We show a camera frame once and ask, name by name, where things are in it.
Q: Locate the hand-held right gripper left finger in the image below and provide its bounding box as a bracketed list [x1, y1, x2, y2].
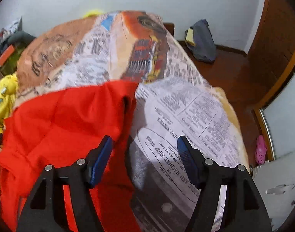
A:
[16, 135, 113, 232]

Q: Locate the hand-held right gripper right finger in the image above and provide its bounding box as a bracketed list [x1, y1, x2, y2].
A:
[177, 135, 274, 232]

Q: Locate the red zip jacket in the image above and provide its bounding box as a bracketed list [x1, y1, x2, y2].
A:
[0, 80, 141, 232]

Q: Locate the newspaper print bed sheet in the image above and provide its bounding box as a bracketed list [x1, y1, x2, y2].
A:
[12, 10, 250, 232]

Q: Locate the pink slipper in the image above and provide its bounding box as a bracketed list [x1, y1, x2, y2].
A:
[255, 135, 268, 165]

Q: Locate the white sliding wardrobe door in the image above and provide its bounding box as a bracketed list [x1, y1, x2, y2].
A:
[259, 63, 295, 161]

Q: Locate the yellow printed garment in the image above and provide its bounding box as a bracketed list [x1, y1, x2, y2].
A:
[0, 74, 19, 194]

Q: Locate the grey bag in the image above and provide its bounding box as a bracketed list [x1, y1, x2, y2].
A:
[185, 19, 217, 64]

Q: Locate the brown printed mat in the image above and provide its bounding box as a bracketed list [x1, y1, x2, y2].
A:
[16, 17, 100, 95]

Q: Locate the green patterned cloth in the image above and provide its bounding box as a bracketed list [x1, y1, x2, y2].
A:
[0, 42, 27, 76]

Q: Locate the orange box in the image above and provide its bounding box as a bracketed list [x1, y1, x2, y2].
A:
[0, 45, 14, 65]

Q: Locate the wooden door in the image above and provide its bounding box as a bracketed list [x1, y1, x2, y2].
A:
[246, 0, 295, 107]

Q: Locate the pile of clutter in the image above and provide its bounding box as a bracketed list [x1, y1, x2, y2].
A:
[0, 17, 23, 54]

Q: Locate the wooden bed frame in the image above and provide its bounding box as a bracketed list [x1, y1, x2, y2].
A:
[163, 23, 175, 36]

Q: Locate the yellow ring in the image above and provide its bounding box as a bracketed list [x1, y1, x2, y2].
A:
[83, 8, 105, 19]

